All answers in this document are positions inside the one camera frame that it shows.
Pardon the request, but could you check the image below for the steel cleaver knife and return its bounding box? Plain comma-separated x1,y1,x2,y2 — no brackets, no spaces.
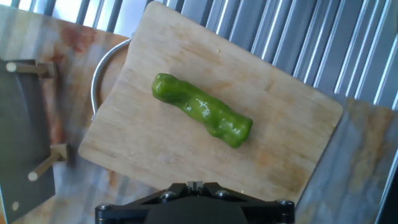
0,58,57,224

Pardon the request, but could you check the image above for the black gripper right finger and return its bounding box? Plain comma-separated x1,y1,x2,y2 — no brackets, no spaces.
195,181,295,224

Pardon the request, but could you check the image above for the green chili pepper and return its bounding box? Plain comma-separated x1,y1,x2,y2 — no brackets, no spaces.
151,73,254,149

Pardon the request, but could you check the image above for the wooden cutting board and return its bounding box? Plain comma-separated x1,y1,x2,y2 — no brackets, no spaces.
78,1,344,205

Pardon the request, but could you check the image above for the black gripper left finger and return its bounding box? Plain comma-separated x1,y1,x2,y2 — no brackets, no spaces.
95,181,196,224

